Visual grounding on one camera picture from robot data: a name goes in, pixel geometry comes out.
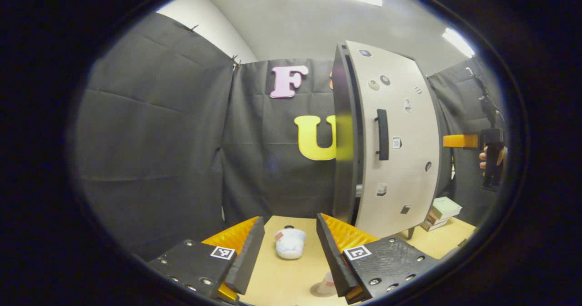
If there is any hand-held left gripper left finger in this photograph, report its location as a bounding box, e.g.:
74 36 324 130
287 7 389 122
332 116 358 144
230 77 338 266
145 216 266 302

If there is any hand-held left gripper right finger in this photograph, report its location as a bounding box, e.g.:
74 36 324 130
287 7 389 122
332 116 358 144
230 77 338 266
316 213 440 305

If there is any clear plastic bottle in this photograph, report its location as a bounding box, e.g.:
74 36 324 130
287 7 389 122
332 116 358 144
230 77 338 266
318 271 338 297

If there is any round brown coaster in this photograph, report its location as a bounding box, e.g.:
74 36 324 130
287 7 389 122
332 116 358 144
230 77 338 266
310 282 340 298

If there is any beige cabinet door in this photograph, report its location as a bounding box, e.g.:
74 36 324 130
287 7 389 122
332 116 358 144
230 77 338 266
354 40 442 240

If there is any black door handle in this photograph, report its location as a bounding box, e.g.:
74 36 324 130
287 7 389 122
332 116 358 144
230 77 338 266
374 109 390 161

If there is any dark grey cabinet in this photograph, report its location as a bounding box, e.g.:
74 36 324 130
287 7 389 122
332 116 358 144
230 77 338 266
331 42 416 241

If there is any white plush toy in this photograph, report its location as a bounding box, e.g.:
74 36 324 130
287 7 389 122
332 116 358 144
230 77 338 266
273 226 307 260

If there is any green notebook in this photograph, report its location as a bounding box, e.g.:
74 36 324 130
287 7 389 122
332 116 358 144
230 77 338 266
429 196 463 220

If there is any brown book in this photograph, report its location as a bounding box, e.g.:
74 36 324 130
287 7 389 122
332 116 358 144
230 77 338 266
425 212 451 227

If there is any small ceiling light panel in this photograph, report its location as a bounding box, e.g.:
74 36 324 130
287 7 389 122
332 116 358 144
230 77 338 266
441 27 477 59

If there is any black backdrop cloth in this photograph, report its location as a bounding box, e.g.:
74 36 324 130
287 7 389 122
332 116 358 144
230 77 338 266
67 12 506 262

